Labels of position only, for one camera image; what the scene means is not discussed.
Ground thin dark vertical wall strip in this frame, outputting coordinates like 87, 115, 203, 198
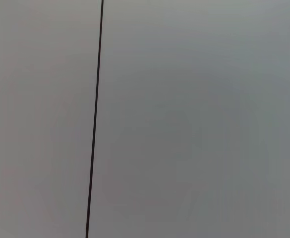
85, 0, 105, 238

